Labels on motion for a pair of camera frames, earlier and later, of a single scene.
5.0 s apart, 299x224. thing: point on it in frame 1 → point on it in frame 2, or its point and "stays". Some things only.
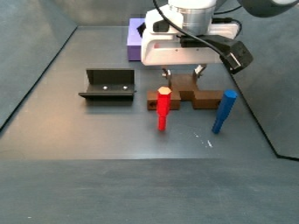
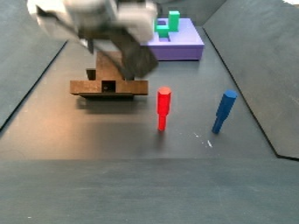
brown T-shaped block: (182, 91) → (109, 71)
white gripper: (162, 49) → (74, 17)
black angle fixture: (108, 84) stays
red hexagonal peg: (162, 106) stays
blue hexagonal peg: (224, 108) stays
